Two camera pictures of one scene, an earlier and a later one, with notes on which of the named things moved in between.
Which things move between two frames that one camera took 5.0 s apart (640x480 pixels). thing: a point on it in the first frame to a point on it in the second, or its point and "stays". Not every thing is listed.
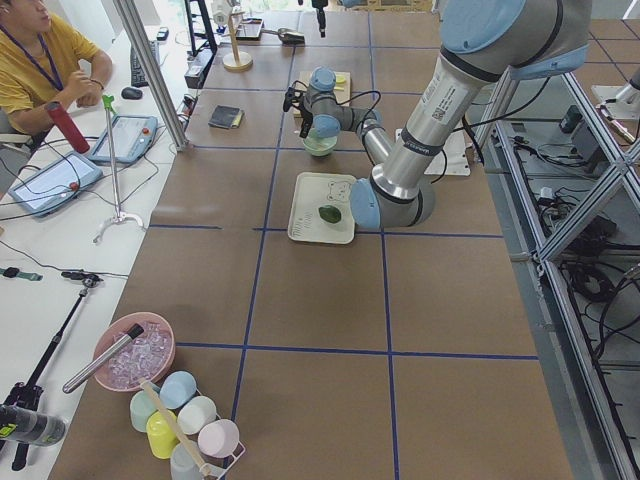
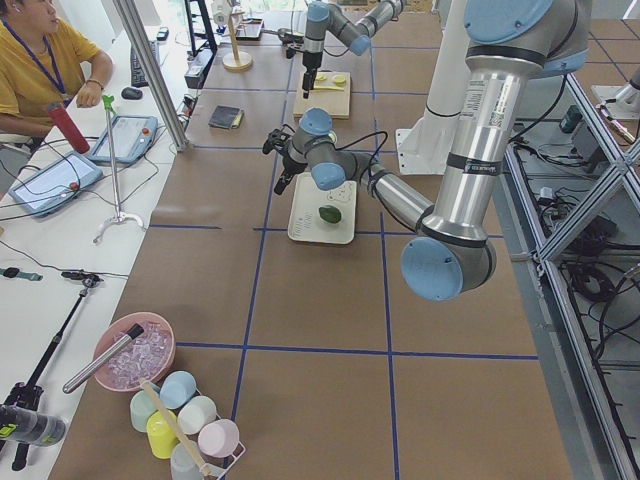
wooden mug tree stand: x=236 y=60 stays
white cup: x=196 y=415 stays
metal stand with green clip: x=120 y=217 stays
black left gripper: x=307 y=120 to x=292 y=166
